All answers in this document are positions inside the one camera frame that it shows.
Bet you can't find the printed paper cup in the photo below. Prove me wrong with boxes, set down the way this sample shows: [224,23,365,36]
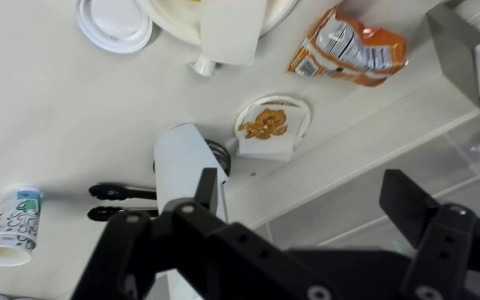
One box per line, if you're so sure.
[0,187,43,268]

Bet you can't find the large white plate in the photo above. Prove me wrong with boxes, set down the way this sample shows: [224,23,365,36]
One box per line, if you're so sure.
[137,0,299,47]

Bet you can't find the white tube with cap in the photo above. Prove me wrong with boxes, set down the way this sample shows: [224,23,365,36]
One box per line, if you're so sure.
[187,0,268,77]

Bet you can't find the heap of brown snacks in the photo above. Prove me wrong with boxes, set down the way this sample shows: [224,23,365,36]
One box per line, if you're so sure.
[238,109,289,140]

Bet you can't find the white plastic cup lid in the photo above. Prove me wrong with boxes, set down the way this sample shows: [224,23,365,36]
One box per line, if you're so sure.
[75,0,153,54]

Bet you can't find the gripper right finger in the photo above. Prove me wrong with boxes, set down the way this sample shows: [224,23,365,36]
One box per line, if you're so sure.
[380,169,480,300]

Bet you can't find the grey napkin dispenser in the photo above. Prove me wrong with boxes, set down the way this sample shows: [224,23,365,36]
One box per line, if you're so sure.
[425,0,480,114]

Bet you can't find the small white bowl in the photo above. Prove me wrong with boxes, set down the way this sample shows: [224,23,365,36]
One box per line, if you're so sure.
[235,95,312,147]

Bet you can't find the white napkin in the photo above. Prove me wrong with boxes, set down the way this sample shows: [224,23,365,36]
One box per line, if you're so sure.
[237,115,305,163]

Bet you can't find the orange snack bag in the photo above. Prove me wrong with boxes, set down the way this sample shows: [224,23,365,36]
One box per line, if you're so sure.
[287,6,410,88]

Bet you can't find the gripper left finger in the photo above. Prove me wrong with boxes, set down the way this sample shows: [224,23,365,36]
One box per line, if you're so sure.
[71,168,340,300]

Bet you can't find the black tongs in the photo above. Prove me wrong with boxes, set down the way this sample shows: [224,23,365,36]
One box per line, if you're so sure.
[87,182,160,222]

